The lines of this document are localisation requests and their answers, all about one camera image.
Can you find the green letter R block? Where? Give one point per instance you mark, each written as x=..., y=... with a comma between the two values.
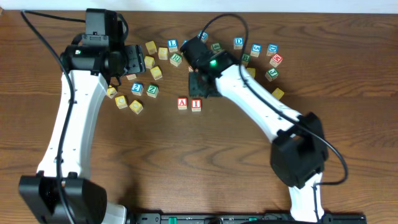
x=175, y=59

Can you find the yellow block lower left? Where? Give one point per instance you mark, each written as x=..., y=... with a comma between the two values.
x=121, y=102

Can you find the yellow block far left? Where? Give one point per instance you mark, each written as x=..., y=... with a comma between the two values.
x=111, y=92

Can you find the green letter J block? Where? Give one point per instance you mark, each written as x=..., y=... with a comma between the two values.
x=271, y=74

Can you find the red letter i block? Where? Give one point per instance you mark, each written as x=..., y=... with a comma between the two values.
x=196, y=105
x=131, y=76

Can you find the blue letter L block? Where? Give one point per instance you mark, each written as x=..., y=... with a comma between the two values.
x=172, y=45

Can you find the green number 4 block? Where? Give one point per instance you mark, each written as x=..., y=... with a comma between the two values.
x=216, y=47

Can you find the yellow block near Z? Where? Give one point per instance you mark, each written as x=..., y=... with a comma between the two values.
x=156, y=73

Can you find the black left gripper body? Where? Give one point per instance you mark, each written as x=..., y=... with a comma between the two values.
x=134, y=61

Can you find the blue letter S block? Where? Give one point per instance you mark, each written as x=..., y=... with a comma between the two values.
x=255, y=50

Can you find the yellow block middle left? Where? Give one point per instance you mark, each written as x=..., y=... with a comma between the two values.
x=149, y=62

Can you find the yellow block lower middle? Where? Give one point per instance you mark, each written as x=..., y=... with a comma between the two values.
x=136, y=107

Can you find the red letter M block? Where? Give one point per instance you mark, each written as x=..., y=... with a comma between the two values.
x=275, y=60

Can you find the blue number 2 block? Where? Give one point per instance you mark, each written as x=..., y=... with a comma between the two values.
x=137, y=89

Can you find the blue block top centre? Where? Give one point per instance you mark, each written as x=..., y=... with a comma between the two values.
x=203, y=36

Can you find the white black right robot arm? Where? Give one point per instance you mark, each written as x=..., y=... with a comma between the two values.
x=298, y=154

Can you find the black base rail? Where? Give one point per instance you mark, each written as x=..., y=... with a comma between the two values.
x=283, y=218

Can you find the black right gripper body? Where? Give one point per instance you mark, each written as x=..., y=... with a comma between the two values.
x=197, y=86

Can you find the green letter Z block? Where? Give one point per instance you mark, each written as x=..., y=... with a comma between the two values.
x=152, y=90

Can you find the blue letter D block right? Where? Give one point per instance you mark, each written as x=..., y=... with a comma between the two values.
x=272, y=50

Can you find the blue letter d block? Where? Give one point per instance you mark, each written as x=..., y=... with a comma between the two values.
x=272, y=50
x=238, y=43

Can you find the yellow block top left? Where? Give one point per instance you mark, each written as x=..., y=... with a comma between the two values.
x=151, y=47

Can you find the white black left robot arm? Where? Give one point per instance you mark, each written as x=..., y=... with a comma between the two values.
x=61, y=190

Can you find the red letter A block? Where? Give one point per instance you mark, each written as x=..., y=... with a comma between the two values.
x=182, y=103

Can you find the yellow block centre right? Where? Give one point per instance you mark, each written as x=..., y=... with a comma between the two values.
x=251, y=71

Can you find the yellow block far right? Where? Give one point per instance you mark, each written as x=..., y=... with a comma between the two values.
x=278, y=93

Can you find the green letter B block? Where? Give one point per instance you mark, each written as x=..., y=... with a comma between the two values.
x=246, y=59

